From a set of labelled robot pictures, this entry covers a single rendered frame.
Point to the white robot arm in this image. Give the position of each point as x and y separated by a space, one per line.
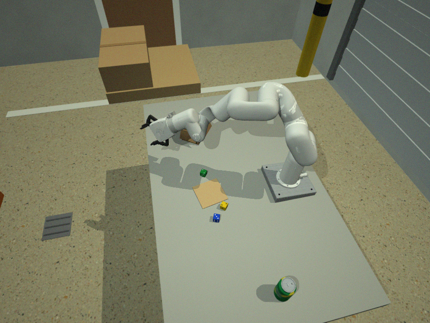
273 98

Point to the yellow die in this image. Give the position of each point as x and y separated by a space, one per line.
223 205

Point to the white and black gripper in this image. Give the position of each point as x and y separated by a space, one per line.
160 130

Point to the green drink can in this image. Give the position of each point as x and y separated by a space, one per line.
284 289

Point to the brown cardboard box with flaps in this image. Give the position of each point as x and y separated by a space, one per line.
184 135

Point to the tan square mat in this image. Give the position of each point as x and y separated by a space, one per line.
210 193

